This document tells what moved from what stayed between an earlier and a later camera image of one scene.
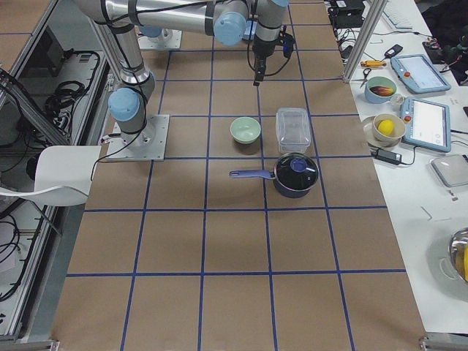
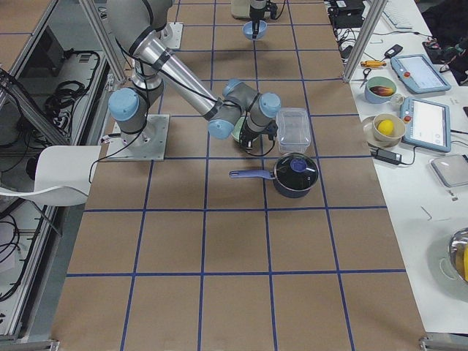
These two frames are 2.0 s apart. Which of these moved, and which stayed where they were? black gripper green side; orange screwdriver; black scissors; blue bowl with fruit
Moved: black gripper green side
Stayed: blue bowl with fruit; black scissors; orange screwdriver
